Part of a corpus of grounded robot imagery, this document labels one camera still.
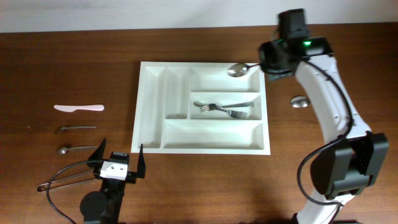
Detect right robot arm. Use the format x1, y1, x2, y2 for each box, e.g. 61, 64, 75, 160
131, 9, 389, 223

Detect small metal teaspoon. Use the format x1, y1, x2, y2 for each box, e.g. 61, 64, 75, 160
57, 146, 96, 155
55, 126, 97, 134

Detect white handled fork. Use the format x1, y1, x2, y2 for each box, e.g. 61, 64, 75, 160
193, 101, 249, 119

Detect metal tongs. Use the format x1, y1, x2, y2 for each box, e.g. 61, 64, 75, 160
36, 169, 95, 193

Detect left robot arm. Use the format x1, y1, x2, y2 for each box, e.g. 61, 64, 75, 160
80, 139, 146, 223

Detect pink plastic knife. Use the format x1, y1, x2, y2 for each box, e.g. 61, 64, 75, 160
53, 105, 104, 113

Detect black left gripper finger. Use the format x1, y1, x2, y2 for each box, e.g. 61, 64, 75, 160
137, 144, 146, 179
88, 139, 107, 161

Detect large metal spoon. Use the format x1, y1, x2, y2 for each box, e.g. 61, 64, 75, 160
290, 96, 310, 108
227, 63, 259, 77

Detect metal fork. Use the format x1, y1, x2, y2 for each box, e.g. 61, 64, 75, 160
193, 101, 254, 112

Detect white cutlery tray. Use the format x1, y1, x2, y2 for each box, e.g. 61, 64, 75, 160
131, 62, 271, 155

